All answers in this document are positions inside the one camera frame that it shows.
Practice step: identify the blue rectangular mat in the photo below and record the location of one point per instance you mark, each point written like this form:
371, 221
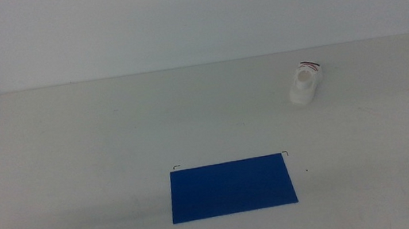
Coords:
231, 188

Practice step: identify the white toy shoe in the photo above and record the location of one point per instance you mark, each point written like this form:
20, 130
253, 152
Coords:
303, 90

